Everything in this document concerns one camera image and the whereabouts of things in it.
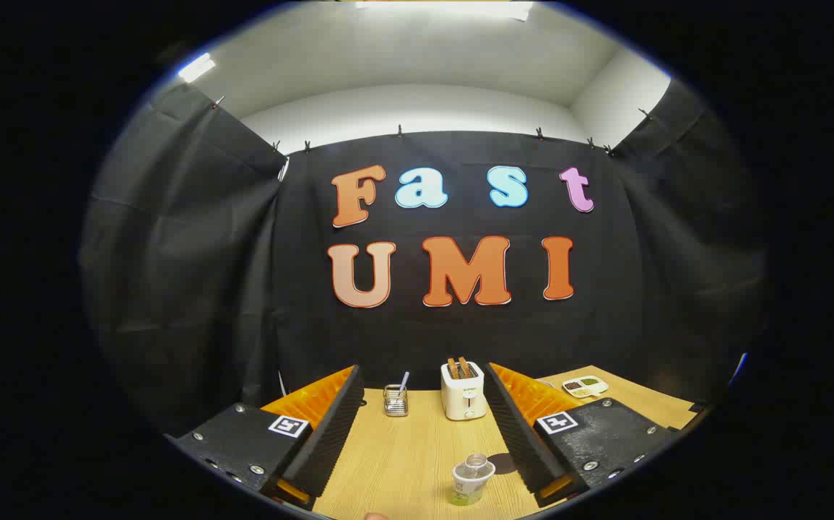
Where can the clear plastic juice bottle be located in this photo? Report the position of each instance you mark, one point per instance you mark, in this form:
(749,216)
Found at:
(471,477)

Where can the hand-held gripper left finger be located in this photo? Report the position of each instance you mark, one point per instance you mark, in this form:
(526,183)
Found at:
(333,426)

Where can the black table clamp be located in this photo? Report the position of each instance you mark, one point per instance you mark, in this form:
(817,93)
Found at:
(698,406)

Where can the wooden table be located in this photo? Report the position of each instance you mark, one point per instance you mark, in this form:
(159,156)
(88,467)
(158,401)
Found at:
(409,455)

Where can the black backdrop cloth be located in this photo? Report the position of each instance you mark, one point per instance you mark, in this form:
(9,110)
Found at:
(193,274)

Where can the dark brown round coaster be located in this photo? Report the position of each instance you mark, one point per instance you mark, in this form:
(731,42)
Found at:
(508,462)

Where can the white toaster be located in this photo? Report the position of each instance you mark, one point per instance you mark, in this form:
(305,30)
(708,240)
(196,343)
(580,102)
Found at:
(463,401)

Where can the toast slice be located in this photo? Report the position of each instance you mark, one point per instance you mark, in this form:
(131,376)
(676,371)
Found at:
(453,368)
(465,367)

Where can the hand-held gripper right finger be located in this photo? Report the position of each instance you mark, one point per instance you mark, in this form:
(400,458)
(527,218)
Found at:
(514,426)

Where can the metal utensil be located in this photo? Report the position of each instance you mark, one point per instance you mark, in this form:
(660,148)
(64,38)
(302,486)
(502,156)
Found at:
(404,381)

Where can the white divided dish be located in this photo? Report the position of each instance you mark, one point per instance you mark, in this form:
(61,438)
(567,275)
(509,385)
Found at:
(585,387)

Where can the ceiling light panel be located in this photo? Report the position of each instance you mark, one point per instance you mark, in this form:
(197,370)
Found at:
(196,67)
(445,7)

